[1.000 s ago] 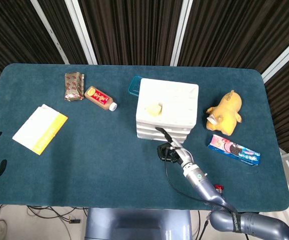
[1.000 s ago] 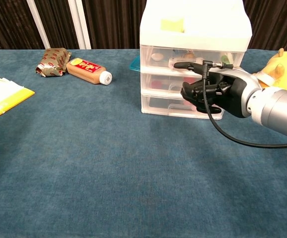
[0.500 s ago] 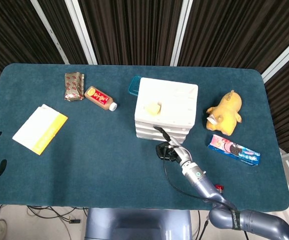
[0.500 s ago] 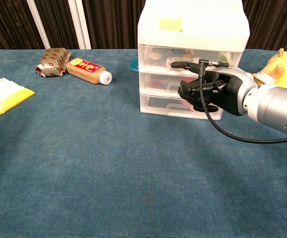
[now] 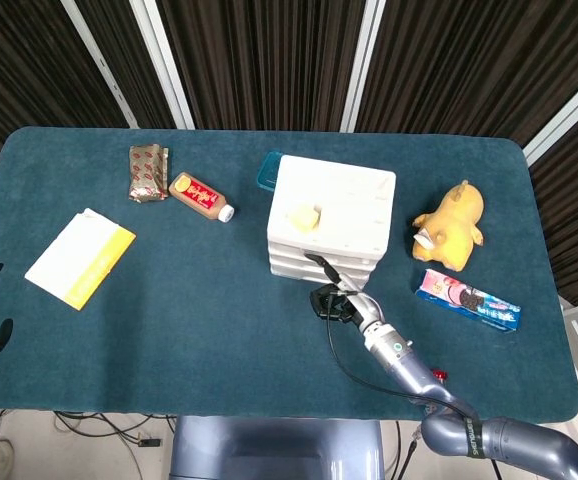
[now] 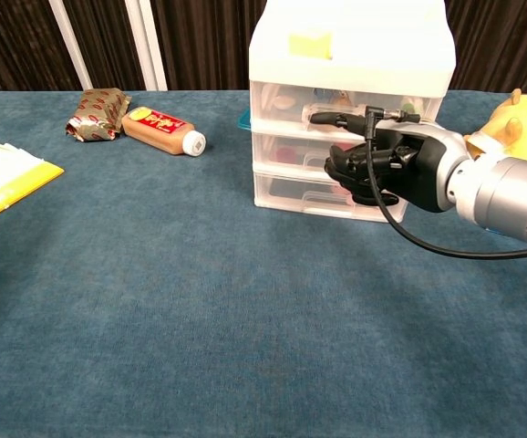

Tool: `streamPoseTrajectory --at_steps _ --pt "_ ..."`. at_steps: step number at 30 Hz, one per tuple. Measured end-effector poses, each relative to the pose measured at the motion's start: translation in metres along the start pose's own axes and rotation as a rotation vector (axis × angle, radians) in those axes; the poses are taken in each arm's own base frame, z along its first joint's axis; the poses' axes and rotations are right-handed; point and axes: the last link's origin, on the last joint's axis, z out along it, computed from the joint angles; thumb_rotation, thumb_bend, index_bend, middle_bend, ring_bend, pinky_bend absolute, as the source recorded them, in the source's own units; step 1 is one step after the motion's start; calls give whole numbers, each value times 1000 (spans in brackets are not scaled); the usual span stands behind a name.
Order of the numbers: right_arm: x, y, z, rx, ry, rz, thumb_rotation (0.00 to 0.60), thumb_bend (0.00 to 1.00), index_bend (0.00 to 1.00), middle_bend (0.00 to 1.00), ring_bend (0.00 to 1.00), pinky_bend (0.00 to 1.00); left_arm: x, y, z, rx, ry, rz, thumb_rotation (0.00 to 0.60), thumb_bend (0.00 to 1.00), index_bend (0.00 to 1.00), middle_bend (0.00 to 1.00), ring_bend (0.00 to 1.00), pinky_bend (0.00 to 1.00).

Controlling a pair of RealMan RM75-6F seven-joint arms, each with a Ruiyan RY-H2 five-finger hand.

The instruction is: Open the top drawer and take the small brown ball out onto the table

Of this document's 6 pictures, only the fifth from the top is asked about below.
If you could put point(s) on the dark pleated curtain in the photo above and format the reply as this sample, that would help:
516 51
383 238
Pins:
269 60

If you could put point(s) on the small black yellow connector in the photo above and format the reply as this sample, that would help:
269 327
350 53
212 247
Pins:
150 442

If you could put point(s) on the brown drink bottle red label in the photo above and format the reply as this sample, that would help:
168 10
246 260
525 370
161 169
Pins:
196 195

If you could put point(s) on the clear plastic drawer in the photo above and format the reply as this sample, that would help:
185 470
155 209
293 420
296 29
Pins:
289 249

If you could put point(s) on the yellow sticky note pad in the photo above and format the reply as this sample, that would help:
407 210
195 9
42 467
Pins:
304 217

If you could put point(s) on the white frame post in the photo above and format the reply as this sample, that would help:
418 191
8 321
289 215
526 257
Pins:
100 62
569 112
364 65
164 65

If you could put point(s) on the teal plastic box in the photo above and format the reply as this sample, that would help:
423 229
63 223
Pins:
268 172

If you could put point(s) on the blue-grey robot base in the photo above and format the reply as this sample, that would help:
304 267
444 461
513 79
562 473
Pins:
269 450

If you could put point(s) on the teal table cloth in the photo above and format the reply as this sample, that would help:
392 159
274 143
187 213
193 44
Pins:
219 325

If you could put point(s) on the white yellow flat box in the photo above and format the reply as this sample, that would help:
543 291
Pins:
74 257

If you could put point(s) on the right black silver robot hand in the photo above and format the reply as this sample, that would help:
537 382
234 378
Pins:
366 312

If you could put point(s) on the gold foil snack packet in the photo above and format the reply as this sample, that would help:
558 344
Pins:
146 172

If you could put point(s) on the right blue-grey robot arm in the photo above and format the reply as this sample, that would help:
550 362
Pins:
419 375

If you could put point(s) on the yellow plush toy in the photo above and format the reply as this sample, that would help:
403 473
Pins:
451 227

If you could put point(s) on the blue pink cookie box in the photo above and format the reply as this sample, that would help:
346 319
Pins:
464 297

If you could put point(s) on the red emergency stop button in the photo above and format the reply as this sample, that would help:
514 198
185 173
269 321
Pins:
439 373

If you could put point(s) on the white plastic drawer cabinet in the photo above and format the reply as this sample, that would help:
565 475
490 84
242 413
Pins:
349 200

